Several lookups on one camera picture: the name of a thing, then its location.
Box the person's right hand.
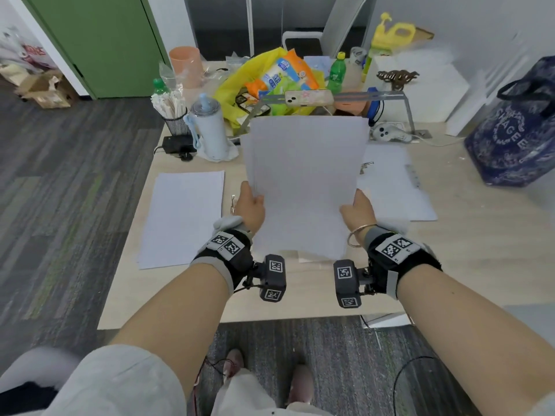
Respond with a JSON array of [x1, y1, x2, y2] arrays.
[[339, 188, 378, 234]]

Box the person's left hand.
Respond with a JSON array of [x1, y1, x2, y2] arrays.
[[234, 181, 266, 235]]

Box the white paper sheets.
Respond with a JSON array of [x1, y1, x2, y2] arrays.
[[240, 115, 369, 261]]

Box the person's right forearm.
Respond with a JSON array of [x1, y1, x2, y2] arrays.
[[395, 273, 555, 410]]

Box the person's left forearm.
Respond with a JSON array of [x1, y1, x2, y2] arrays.
[[110, 262, 231, 388]]

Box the wide white paper stack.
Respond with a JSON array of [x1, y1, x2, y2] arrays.
[[356, 144, 439, 222]]

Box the tall white paper stack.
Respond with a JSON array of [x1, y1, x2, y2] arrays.
[[137, 170, 225, 271]]

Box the white power strip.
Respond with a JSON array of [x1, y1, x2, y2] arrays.
[[371, 121, 413, 144]]

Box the light blue water bottle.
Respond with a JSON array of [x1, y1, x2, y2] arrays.
[[184, 93, 231, 161]]

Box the black phone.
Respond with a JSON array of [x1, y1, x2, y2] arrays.
[[235, 94, 272, 117]]

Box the black power adapter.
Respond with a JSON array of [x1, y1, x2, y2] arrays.
[[162, 134, 197, 155]]

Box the black mesh holder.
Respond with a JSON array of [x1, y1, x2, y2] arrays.
[[162, 106, 194, 137]]

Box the smartphone with pink case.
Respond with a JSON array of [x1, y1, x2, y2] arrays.
[[284, 89, 335, 108]]

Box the grey metal stand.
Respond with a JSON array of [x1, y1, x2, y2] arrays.
[[240, 91, 415, 135]]

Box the yellow plastic bag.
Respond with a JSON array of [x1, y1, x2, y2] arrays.
[[212, 47, 331, 129]]

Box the orange wipes packet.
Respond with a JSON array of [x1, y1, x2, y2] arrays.
[[245, 48, 320, 99]]

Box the bundle of wrapped chopsticks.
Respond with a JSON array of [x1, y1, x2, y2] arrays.
[[150, 88, 189, 120]]

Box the large green soda bottle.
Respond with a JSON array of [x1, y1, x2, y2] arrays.
[[325, 51, 347, 94]]

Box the bronze hair clip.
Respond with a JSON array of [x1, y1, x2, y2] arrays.
[[376, 69, 421, 91]]

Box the person's left pink shoe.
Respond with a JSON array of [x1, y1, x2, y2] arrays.
[[222, 348, 245, 379]]

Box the person's pink shoe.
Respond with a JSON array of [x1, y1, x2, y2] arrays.
[[222, 348, 245, 379], [287, 364, 315, 407]]

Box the person's right pink shoe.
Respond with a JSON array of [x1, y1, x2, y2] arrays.
[[287, 364, 315, 407]]

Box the yellow detergent bottle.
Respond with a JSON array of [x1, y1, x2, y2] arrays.
[[371, 12, 416, 51]]

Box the blue patterned tote bag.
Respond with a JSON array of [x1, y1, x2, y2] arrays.
[[463, 55, 555, 188]]

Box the white chair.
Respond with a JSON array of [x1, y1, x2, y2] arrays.
[[281, 0, 369, 57]]

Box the green door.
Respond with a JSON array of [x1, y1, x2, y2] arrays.
[[19, 0, 171, 99]]

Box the person's light grey clothing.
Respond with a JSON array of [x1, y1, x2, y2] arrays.
[[0, 344, 334, 416]]

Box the brown cardboard box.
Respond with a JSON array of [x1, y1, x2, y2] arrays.
[[15, 68, 79, 110]]

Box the white red plastic bags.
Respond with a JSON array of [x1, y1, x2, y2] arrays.
[[0, 25, 58, 75]]

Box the gold bracelet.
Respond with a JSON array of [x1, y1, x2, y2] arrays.
[[346, 223, 379, 248]]

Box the black grey left wrist strap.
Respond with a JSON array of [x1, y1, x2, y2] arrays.
[[190, 216, 255, 296]]

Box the black grey wrist strap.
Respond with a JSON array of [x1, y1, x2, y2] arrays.
[[190, 216, 255, 296], [363, 225, 443, 300]]

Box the black grey right wrist strap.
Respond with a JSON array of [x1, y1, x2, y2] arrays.
[[363, 225, 443, 300]]

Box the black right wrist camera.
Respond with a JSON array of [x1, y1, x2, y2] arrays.
[[332, 259, 374, 309]]

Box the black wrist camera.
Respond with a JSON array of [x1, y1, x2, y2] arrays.
[[332, 259, 374, 309], [251, 254, 288, 303]]

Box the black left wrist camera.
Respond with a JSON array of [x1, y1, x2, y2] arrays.
[[251, 254, 288, 303]]

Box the black floor cable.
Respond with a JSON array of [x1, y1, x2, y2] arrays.
[[392, 355, 439, 416]]

